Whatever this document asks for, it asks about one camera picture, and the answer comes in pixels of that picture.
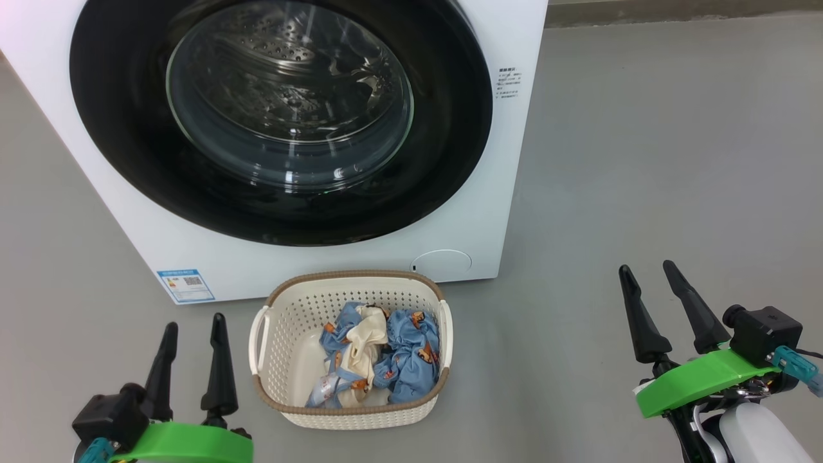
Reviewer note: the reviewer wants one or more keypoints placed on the blue energy label sticker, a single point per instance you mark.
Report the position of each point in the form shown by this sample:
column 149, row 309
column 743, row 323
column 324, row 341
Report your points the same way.
column 186, row 286

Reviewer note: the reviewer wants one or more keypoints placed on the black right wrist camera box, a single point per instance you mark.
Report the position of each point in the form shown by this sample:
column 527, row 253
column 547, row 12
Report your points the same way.
column 765, row 334

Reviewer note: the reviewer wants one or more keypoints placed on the round white filter cover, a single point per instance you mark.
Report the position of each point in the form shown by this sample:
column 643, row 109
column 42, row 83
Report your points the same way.
column 443, row 262

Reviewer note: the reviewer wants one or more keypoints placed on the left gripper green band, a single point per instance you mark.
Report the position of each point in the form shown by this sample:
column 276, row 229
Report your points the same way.
column 186, row 444

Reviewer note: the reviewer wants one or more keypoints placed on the cream white garment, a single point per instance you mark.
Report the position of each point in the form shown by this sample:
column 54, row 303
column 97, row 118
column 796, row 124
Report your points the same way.
column 366, row 341

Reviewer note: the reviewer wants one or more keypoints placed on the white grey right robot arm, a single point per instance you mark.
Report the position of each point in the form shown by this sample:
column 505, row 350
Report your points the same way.
column 759, row 437

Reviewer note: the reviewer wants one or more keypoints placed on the black printed instruction text label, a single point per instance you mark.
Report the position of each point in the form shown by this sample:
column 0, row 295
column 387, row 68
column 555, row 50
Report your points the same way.
column 508, row 82

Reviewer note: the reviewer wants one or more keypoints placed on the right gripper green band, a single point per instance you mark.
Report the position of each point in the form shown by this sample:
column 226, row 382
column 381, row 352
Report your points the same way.
column 701, row 379

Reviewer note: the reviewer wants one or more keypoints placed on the black round glass washer door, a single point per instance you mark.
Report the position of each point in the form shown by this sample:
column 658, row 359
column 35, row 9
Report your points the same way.
column 128, row 161

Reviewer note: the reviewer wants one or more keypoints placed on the white front-load washing machine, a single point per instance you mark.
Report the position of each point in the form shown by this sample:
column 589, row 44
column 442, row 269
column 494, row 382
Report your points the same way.
column 450, row 212

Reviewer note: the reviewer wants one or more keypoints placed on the cream perforated basket brown rim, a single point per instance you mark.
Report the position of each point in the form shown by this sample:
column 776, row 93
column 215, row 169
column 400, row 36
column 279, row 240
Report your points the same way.
column 289, row 321

